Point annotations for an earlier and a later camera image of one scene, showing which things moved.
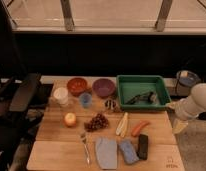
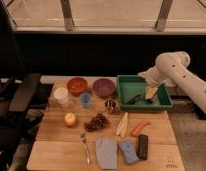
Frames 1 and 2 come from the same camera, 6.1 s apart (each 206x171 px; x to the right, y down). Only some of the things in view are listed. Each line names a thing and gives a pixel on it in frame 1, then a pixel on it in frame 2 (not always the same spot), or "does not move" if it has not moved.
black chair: (14, 125) does not move
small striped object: (110, 104) does not move
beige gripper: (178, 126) -> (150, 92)
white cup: (61, 96) does not move
